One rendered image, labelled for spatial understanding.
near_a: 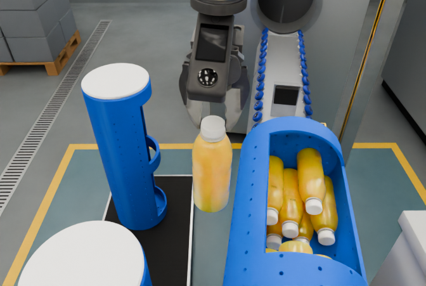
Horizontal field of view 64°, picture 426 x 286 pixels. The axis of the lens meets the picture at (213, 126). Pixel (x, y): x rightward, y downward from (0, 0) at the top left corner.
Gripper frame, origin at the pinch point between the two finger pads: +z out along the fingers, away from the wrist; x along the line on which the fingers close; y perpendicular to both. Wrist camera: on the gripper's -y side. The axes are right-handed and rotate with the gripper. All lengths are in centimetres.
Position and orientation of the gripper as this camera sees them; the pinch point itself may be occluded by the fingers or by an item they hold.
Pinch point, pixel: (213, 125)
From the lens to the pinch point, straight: 53.7
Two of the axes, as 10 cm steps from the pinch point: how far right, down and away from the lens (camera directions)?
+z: -0.3, 7.5, 6.6
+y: 1.1, -6.6, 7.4
